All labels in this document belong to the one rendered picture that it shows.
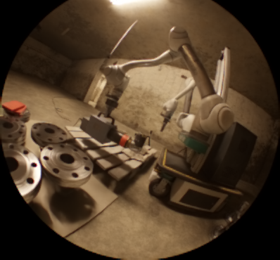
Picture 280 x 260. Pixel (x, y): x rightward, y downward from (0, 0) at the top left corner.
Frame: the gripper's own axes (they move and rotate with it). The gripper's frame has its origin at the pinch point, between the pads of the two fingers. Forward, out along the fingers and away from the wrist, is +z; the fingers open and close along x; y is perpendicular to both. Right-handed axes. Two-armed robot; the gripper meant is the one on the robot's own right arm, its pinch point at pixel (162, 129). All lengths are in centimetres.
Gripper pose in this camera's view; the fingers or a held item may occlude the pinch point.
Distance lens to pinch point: 113.1
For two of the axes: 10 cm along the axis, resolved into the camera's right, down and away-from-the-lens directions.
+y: 8.7, 4.0, -2.9
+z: -4.1, 9.1, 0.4
